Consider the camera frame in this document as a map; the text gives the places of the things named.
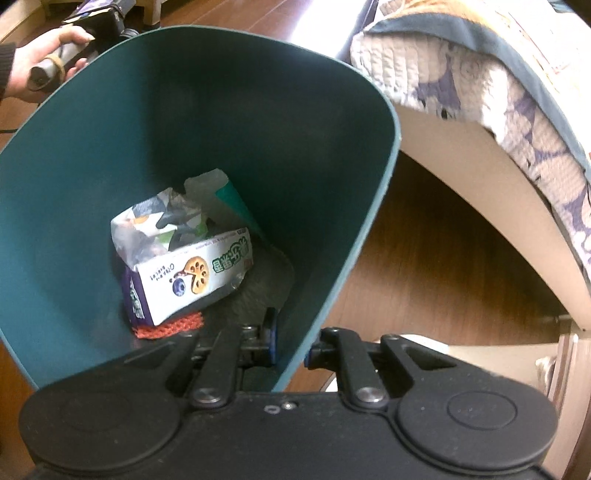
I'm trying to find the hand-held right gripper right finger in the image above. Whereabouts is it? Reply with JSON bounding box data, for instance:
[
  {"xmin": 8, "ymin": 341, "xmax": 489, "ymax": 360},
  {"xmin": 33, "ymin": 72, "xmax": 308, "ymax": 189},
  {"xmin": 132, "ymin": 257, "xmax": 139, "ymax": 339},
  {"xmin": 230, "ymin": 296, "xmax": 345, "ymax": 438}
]
[{"xmin": 305, "ymin": 327, "xmax": 462, "ymax": 411}]

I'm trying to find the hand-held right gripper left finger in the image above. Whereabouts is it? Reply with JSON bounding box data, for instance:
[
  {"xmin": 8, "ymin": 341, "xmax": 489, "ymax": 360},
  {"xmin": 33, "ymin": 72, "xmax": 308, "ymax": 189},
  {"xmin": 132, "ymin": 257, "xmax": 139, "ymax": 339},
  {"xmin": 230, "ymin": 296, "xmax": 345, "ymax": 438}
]
[{"xmin": 122, "ymin": 308, "xmax": 279, "ymax": 411}]

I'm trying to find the orange foam net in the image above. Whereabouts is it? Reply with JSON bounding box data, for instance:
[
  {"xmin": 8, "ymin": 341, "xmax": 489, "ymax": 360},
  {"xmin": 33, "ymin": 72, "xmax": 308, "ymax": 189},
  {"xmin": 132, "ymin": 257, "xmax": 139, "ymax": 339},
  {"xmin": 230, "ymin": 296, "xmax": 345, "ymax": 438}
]
[{"xmin": 131, "ymin": 311, "xmax": 204, "ymax": 341}]

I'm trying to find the white snack packet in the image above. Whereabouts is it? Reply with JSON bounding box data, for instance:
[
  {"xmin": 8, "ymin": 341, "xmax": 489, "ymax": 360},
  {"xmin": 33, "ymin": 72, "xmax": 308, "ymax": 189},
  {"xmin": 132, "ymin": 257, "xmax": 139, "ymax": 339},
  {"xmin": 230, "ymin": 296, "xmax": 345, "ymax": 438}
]
[{"xmin": 122, "ymin": 227, "xmax": 254, "ymax": 326}]

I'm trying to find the plastic wrapper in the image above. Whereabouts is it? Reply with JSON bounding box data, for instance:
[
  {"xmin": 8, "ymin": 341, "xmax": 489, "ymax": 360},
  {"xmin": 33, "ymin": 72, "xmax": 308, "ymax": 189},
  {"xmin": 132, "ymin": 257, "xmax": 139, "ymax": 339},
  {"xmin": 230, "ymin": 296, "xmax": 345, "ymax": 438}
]
[{"xmin": 111, "ymin": 168, "xmax": 232, "ymax": 268}]

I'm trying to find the dark teal trash bin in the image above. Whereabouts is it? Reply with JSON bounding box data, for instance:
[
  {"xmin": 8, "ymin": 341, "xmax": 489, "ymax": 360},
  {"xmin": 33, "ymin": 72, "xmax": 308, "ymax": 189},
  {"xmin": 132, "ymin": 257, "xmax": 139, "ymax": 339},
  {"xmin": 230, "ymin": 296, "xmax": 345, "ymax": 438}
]
[{"xmin": 0, "ymin": 25, "xmax": 402, "ymax": 393}]

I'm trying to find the person's left hand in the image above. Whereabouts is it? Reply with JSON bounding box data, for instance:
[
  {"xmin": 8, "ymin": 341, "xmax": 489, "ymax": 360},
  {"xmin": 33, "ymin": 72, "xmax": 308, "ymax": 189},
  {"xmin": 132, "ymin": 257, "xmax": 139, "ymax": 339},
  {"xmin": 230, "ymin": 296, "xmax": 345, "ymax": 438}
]
[{"xmin": 13, "ymin": 27, "xmax": 96, "ymax": 103}]

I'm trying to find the bed with pink headboard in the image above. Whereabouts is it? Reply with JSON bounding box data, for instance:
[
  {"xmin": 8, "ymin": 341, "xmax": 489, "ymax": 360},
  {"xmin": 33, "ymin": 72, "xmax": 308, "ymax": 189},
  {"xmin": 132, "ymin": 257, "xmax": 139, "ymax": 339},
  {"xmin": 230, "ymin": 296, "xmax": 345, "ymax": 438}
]
[{"xmin": 335, "ymin": 0, "xmax": 591, "ymax": 333}]

